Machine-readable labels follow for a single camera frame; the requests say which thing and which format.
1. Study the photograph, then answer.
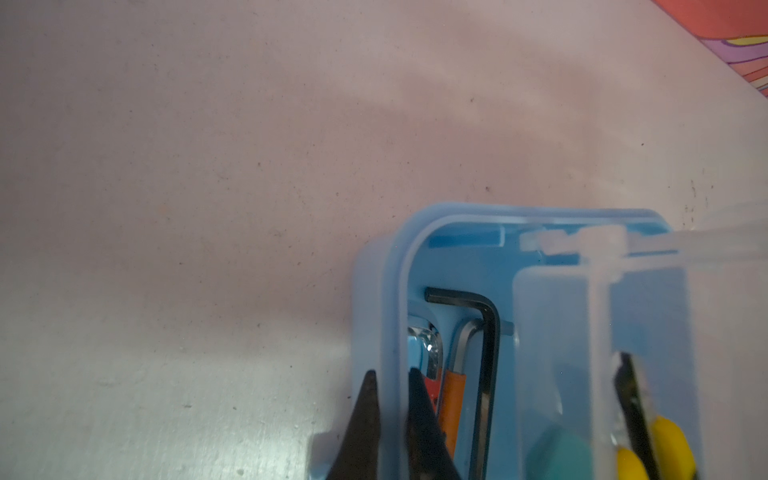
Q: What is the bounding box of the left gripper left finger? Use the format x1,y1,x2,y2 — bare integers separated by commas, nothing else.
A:
327,370,381,480

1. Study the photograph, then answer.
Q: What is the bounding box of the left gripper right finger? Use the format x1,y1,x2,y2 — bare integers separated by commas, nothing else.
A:
406,368,460,480

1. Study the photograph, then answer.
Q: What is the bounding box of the red handled hex key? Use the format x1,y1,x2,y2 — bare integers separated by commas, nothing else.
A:
407,322,444,413

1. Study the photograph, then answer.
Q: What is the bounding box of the black hex key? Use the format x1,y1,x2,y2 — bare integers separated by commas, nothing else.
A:
424,287,502,479

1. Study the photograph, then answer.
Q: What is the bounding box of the blue plastic toolbox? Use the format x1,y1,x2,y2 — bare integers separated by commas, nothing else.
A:
308,202,768,480

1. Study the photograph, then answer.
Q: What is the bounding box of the yellow black utility knife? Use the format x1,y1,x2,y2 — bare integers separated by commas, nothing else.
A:
612,352,699,480

